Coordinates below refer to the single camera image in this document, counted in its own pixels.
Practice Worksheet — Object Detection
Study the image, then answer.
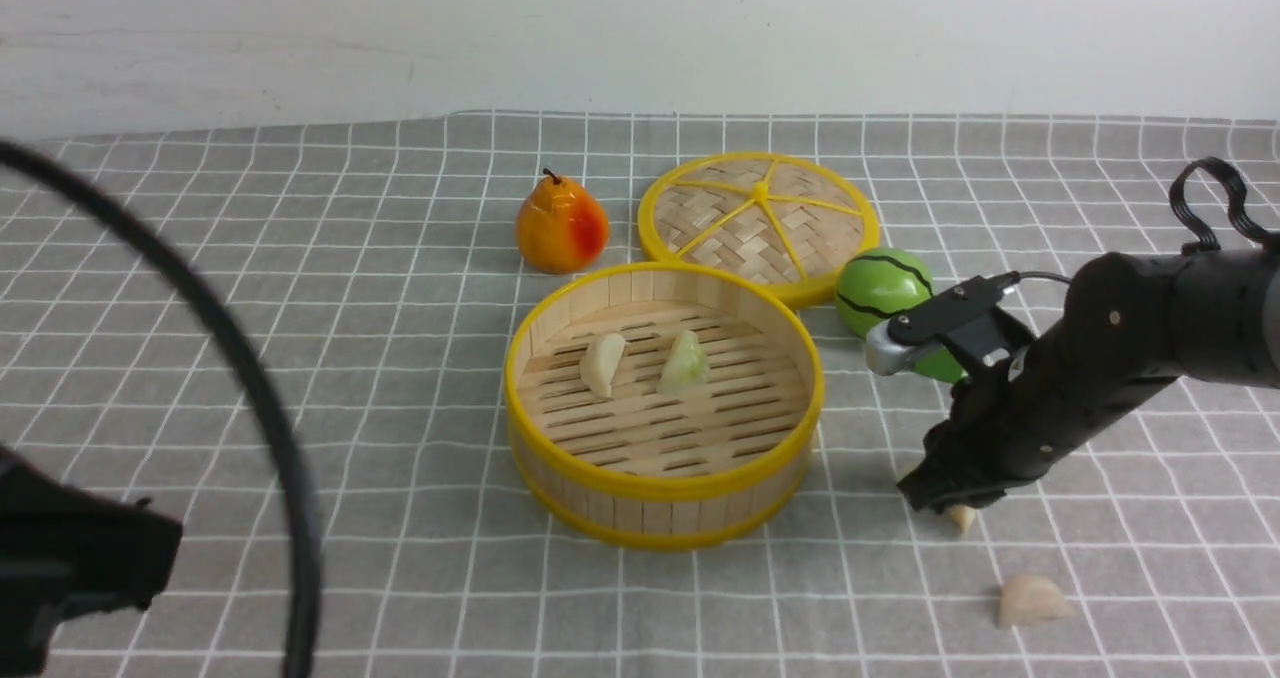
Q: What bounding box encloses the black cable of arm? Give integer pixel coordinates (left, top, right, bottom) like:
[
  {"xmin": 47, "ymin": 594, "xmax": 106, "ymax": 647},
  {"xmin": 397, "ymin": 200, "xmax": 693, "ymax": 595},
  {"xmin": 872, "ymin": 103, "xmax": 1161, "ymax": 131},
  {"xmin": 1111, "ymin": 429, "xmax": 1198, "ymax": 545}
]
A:
[
  {"xmin": 0, "ymin": 139, "xmax": 325, "ymax": 678},
  {"xmin": 1015, "ymin": 156, "xmax": 1280, "ymax": 289}
]

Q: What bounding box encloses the greenish dumpling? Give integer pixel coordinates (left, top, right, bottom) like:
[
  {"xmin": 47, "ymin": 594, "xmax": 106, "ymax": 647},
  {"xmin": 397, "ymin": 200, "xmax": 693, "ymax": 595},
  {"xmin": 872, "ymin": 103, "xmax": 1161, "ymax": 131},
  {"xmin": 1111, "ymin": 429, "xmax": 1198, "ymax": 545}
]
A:
[{"xmin": 657, "ymin": 330, "xmax": 710, "ymax": 397}]

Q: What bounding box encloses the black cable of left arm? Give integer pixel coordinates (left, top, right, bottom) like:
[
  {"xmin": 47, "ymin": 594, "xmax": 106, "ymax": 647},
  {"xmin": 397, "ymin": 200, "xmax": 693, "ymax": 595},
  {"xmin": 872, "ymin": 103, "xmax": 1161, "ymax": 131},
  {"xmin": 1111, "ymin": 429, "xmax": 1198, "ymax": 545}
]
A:
[{"xmin": 0, "ymin": 139, "xmax": 325, "ymax": 678}]

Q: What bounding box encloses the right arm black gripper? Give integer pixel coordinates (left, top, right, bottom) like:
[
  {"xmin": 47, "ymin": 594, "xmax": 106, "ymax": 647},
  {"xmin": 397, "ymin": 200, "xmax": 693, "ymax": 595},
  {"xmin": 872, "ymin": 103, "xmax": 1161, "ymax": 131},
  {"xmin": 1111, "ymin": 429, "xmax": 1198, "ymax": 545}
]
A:
[{"xmin": 897, "ymin": 333, "xmax": 1179, "ymax": 514}]

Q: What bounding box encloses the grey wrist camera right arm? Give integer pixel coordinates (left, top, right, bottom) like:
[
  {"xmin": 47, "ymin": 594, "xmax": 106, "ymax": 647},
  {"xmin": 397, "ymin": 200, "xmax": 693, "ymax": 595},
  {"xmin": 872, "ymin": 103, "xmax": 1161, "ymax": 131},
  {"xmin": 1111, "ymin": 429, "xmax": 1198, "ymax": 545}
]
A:
[{"xmin": 864, "ymin": 272, "xmax": 1037, "ymax": 377}]

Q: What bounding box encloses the woven bamboo steamer lid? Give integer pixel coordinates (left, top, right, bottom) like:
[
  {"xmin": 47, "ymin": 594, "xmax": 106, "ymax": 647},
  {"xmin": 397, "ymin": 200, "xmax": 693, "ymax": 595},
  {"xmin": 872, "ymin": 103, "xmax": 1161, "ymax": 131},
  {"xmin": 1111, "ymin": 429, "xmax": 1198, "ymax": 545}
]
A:
[{"xmin": 637, "ymin": 151, "xmax": 881, "ymax": 310}]

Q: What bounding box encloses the orange toy pear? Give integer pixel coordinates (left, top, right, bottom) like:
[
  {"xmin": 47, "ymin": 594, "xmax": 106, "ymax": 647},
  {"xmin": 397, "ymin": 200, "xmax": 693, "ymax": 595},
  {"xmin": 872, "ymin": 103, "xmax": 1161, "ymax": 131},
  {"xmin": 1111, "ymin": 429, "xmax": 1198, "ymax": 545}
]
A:
[{"xmin": 515, "ymin": 168, "xmax": 611, "ymax": 274}]

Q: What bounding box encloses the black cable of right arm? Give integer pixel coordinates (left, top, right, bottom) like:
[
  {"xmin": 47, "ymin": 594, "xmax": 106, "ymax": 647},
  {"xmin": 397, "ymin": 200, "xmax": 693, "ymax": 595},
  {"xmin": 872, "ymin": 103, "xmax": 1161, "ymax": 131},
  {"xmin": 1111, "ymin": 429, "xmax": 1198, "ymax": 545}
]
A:
[{"xmin": 1015, "ymin": 156, "xmax": 1280, "ymax": 289}]

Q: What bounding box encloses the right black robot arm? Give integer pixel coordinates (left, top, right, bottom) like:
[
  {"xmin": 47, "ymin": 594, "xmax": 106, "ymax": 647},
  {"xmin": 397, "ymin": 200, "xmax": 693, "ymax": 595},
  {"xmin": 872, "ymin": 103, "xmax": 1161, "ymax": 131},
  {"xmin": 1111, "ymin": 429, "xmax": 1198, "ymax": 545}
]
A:
[{"xmin": 865, "ymin": 251, "xmax": 1279, "ymax": 510}]

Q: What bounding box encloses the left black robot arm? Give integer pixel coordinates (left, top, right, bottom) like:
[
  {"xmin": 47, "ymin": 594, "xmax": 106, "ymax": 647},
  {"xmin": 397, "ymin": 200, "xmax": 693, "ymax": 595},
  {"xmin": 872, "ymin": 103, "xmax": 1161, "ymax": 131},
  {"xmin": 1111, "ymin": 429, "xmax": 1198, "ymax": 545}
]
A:
[{"xmin": 1, "ymin": 446, "xmax": 184, "ymax": 677}]

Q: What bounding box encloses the grey checked tablecloth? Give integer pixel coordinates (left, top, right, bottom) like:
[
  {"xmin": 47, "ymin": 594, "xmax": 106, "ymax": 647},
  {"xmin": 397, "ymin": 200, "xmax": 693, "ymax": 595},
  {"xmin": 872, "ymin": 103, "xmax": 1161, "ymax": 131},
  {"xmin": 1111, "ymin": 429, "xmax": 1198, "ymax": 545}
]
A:
[{"xmin": 38, "ymin": 113, "xmax": 1279, "ymax": 677}]

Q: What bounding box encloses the pale dumpling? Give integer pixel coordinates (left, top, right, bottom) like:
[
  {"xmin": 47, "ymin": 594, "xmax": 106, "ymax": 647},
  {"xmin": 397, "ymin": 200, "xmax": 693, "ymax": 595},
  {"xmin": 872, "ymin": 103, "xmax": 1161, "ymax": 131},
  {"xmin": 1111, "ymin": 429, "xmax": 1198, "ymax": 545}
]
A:
[
  {"xmin": 996, "ymin": 574, "xmax": 1074, "ymax": 629},
  {"xmin": 943, "ymin": 504, "xmax": 978, "ymax": 537}
]

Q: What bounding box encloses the green toy watermelon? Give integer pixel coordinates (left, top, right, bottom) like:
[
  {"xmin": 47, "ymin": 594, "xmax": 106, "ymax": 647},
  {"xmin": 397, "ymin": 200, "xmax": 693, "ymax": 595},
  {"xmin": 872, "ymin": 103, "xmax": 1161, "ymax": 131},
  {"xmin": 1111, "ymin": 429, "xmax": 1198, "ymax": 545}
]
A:
[{"xmin": 835, "ymin": 246, "xmax": 934, "ymax": 340}]

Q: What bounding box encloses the bamboo steamer tray yellow rim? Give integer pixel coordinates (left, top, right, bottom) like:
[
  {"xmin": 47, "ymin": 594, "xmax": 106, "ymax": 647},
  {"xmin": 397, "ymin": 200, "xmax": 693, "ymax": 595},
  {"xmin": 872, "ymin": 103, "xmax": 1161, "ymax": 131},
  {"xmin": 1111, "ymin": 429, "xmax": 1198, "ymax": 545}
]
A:
[{"xmin": 503, "ymin": 262, "xmax": 826, "ymax": 551}]

